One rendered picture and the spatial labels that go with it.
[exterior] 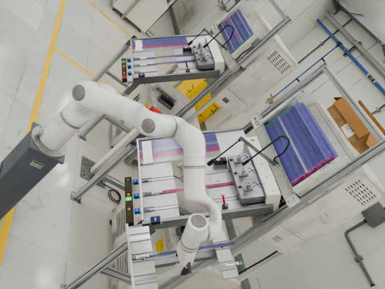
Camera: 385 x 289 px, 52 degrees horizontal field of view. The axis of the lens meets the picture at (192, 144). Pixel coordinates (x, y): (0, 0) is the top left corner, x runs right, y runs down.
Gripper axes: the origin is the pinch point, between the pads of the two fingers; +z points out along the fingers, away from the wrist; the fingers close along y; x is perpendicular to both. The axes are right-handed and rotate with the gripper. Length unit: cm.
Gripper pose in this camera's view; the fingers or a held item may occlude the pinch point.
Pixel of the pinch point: (181, 263)
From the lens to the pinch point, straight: 181.5
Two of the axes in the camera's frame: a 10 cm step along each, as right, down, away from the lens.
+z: -2.3, 7.2, 6.5
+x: 9.4, -0.1, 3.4
